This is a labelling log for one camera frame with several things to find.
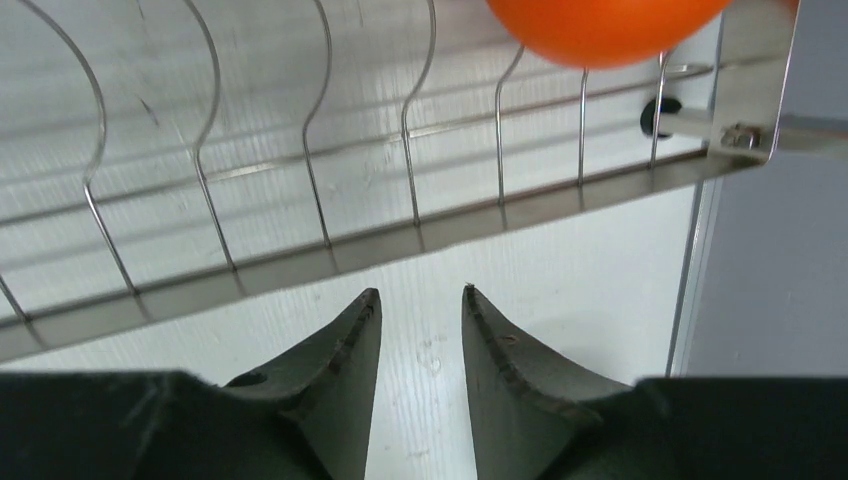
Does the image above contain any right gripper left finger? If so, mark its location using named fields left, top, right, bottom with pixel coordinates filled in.
left=1, top=288, right=382, bottom=479

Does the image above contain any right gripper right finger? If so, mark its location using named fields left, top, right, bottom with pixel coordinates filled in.
left=462, top=286, right=847, bottom=479

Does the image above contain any orange bowl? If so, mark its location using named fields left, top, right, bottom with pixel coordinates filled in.
left=488, top=0, right=729, bottom=69

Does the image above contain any steel two-tier dish rack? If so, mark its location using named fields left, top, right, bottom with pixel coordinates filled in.
left=1, top=1, right=847, bottom=361

